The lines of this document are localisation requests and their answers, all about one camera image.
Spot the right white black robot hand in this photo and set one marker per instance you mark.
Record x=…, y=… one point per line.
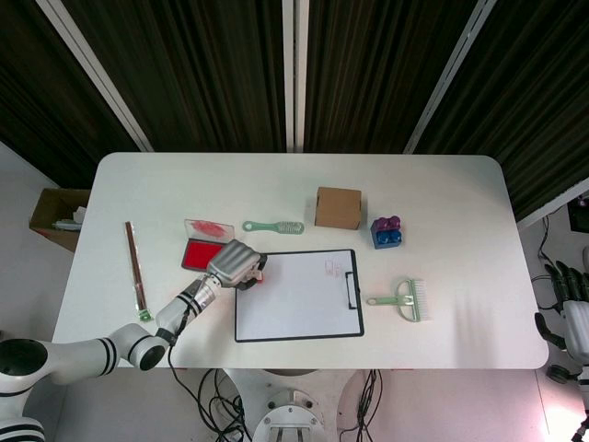
x=577, y=322

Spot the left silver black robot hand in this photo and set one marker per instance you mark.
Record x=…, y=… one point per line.
x=232, y=262

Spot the white and red stamp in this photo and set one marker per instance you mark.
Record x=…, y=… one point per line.
x=261, y=277

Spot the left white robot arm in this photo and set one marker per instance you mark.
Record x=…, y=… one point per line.
x=73, y=359

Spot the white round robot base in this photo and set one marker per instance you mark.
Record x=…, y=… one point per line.
x=294, y=414

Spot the red ink pad clear lid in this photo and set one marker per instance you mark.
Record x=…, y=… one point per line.
x=198, y=254

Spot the black clipboard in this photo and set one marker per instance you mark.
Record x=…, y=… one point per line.
x=299, y=338

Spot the white paper sheet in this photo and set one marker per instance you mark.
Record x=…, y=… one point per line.
x=303, y=299

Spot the wrapped brown chopsticks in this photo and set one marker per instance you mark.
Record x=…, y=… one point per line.
x=135, y=267

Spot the black monitor screen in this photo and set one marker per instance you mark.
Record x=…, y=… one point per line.
x=577, y=216

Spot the brown cardboard box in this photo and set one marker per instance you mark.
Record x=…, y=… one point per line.
x=338, y=207

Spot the blue toy block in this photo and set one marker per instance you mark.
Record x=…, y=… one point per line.
x=386, y=240

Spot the purple toy block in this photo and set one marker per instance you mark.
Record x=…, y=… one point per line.
x=386, y=224

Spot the wide green comb brush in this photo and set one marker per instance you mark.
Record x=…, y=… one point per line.
x=386, y=301

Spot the open cardboard carton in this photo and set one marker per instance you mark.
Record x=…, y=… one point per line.
x=43, y=216

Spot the dark brown curtain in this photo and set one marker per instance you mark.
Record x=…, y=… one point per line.
x=207, y=69

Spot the white metal frame post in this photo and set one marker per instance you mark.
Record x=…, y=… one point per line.
x=96, y=78
x=453, y=73
x=293, y=73

